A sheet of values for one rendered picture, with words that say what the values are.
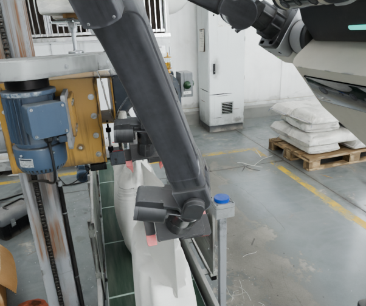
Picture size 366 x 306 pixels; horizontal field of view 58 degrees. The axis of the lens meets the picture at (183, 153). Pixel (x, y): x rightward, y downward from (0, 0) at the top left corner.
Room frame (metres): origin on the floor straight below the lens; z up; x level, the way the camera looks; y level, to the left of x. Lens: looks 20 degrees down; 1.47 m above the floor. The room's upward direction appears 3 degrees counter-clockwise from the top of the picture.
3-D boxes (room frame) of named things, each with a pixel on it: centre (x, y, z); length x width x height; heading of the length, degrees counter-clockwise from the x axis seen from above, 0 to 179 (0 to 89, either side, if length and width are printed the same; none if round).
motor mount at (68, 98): (1.07, 0.38, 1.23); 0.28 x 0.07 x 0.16; 14
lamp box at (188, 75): (1.27, -0.02, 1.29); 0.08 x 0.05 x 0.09; 14
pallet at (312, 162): (3.82, -1.80, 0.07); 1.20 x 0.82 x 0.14; 106
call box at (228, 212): (1.16, -0.14, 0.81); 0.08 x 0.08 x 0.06; 14
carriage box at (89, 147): (1.22, 0.47, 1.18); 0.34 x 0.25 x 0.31; 104
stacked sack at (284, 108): (3.93, -1.46, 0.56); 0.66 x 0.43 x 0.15; 102
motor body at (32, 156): (0.98, 0.44, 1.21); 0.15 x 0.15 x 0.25
